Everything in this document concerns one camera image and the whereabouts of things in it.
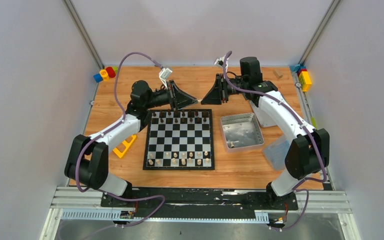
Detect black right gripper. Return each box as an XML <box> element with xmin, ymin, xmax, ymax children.
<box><xmin>200</xmin><ymin>73</ymin><xmax>248</xmax><ymax>105</ymax></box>

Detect black white chessboard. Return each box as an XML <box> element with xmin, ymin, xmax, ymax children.
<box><xmin>142</xmin><ymin>109</ymin><xmax>216</xmax><ymax>171</ymax></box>

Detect metal tin box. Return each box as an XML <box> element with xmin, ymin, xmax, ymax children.
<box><xmin>220</xmin><ymin>113</ymin><xmax>265</xmax><ymax>153</ymax></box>

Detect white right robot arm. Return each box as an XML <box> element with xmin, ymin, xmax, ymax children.
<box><xmin>201</xmin><ymin>51</ymin><xmax>330</xmax><ymax>209</ymax></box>

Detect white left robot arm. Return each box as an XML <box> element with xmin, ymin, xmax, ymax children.
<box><xmin>64</xmin><ymin>80</ymin><xmax>198</xmax><ymax>207</ymax></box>

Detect small wooden block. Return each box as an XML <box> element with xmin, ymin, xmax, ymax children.
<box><xmin>273</xmin><ymin>69</ymin><xmax>284</xmax><ymax>79</ymax></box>

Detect coloured toy cylinders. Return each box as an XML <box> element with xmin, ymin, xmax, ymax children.
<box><xmin>93</xmin><ymin>66</ymin><xmax>118</xmax><ymax>83</ymax></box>

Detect yellow triangular plastic stand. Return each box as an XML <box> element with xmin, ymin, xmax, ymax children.
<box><xmin>112</xmin><ymin>134</ymin><xmax>137</xmax><ymax>159</ymax></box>

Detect blue plastic bag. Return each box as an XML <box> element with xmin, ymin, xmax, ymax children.
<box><xmin>262</xmin><ymin>134</ymin><xmax>291</xmax><ymax>171</ymax></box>

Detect coloured toy brick stack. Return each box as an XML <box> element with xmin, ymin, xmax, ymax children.
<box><xmin>289</xmin><ymin>64</ymin><xmax>313</xmax><ymax>92</ymax></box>

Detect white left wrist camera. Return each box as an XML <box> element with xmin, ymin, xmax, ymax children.
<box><xmin>158</xmin><ymin>67</ymin><xmax>173</xmax><ymax>89</ymax></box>

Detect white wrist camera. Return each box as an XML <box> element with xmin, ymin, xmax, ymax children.
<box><xmin>214</xmin><ymin>55</ymin><xmax>229</xmax><ymax>71</ymax></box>
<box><xmin>158</xmin><ymin>67</ymin><xmax>173</xmax><ymax>89</ymax></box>

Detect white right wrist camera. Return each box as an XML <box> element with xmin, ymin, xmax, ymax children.
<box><xmin>214</xmin><ymin>55</ymin><xmax>229</xmax><ymax>71</ymax></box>

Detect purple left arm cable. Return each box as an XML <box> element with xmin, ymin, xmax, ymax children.
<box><xmin>74</xmin><ymin>51</ymin><xmax>166</xmax><ymax>228</ymax></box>

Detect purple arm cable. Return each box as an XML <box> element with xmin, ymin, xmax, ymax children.
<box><xmin>221</xmin><ymin>50</ymin><xmax>328</xmax><ymax>232</ymax></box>
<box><xmin>74</xmin><ymin>51</ymin><xmax>166</xmax><ymax>228</ymax></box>

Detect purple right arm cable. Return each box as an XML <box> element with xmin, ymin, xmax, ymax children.
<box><xmin>221</xmin><ymin>50</ymin><xmax>328</xmax><ymax>232</ymax></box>

